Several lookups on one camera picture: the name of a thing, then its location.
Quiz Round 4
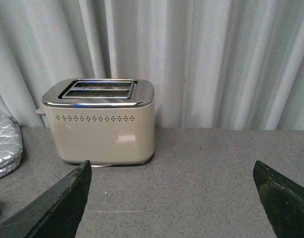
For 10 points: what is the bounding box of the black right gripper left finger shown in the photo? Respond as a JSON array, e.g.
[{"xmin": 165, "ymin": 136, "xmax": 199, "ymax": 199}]
[{"xmin": 0, "ymin": 160, "xmax": 92, "ymax": 238}]

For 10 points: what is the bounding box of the silver quilted oven mitt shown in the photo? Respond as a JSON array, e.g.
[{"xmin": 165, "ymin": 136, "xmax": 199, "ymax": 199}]
[
  {"xmin": 0, "ymin": 154, "xmax": 21, "ymax": 178},
  {"xmin": 0, "ymin": 117, "xmax": 23, "ymax": 158}
]

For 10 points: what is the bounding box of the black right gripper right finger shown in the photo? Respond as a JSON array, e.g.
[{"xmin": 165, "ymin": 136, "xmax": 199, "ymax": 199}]
[{"xmin": 253, "ymin": 161, "xmax": 304, "ymax": 238}]

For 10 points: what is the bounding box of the pale grey curtain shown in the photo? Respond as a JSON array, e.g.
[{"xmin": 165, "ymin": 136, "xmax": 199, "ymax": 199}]
[{"xmin": 0, "ymin": 0, "xmax": 304, "ymax": 130}]

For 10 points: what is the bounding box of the upper silver quilted oven mitt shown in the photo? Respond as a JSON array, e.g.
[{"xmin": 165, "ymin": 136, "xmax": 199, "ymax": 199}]
[{"xmin": 0, "ymin": 117, "xmax": 23, "ymax": 158}]

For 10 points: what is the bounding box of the cream two-slot toaster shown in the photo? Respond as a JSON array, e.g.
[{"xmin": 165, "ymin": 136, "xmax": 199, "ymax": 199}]
[{"xmin": 37, "ymin": 78, "xmax": 155, "ymax": 167}]

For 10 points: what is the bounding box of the lower silver quilted oven mitt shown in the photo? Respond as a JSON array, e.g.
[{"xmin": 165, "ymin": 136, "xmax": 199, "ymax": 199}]
[{"xmin": 0, "ymin": 154, "xmax": 21, "ymax": 178}]

